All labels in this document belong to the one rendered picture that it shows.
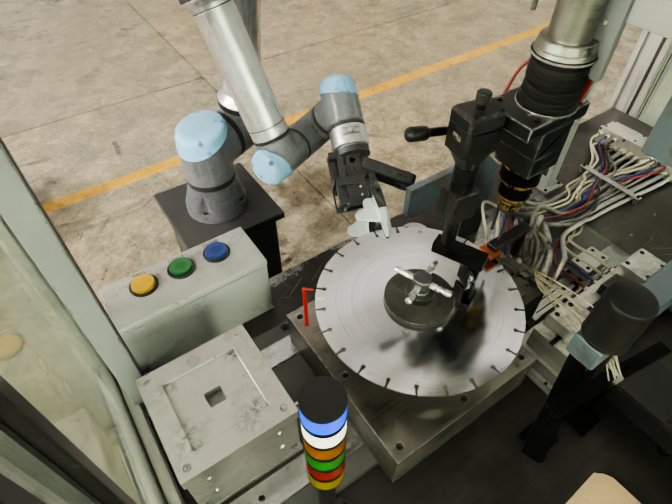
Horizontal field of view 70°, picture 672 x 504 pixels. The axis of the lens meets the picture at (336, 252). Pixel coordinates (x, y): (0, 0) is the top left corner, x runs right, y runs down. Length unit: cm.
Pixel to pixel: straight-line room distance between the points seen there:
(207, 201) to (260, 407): 59
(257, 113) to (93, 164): 202
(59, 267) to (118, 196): 198
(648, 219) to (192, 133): 110
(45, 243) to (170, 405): 29
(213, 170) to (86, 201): 158
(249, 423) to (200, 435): 7
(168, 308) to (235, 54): 45
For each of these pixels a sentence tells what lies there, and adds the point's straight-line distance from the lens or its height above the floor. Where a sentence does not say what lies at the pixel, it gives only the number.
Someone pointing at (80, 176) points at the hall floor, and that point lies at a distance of 283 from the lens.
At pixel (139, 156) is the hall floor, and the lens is 285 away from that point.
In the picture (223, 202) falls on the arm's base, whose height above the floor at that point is 80.
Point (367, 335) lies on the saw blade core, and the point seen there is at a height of 95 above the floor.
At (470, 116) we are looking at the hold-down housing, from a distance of 62.
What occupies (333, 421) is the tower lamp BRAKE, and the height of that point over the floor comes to 116.
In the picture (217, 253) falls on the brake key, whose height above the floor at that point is 91.
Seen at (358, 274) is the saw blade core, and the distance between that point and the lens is 80.
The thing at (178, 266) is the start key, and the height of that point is 91.
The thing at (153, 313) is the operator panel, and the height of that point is 90.
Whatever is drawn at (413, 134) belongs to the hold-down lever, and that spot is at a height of 122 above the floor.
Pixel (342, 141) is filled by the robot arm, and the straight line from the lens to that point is 95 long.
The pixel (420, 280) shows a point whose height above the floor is 100.
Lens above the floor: 157
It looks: 48 degrees down
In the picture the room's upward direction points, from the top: straight up
